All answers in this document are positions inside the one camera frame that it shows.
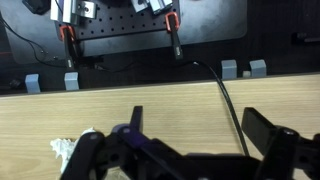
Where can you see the grey base plate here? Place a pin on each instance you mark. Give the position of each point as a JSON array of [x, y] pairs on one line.
[[210, 23]]

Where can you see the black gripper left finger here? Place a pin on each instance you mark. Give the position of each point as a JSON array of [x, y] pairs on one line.
[[93, 153]]

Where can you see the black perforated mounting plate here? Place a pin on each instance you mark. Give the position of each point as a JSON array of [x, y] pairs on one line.
[[126, 23]]

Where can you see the crumpled white tissue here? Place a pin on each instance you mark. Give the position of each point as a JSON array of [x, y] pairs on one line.
[[65, 148]]

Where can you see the small grey block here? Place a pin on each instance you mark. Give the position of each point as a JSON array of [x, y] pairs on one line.
[[246, 74]]

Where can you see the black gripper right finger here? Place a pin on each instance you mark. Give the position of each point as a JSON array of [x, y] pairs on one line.
[[283, 146]]

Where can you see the grey table edge block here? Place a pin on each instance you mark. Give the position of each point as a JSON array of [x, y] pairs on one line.
[[71, 81], [229, 69], [258, 68], [32, 83]]

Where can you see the aluminium profile bracket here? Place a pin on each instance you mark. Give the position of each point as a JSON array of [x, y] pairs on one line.
[[151, 6], [68, 10]]

